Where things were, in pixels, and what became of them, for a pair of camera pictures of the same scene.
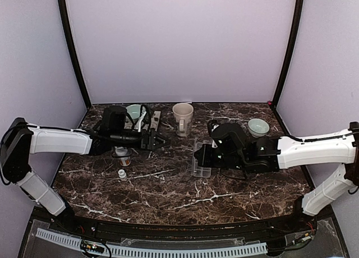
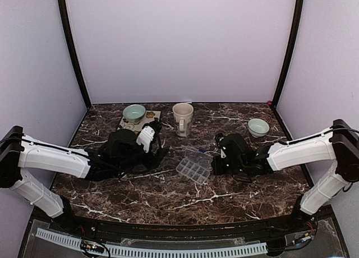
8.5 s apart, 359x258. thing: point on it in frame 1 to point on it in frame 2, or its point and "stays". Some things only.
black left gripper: [147, 140] to [155, 159]
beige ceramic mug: [183, 114] stays
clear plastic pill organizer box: [198, 171] to [196, 165]
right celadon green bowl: [257, 127] stays
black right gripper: [204, 160] to [218, 170]
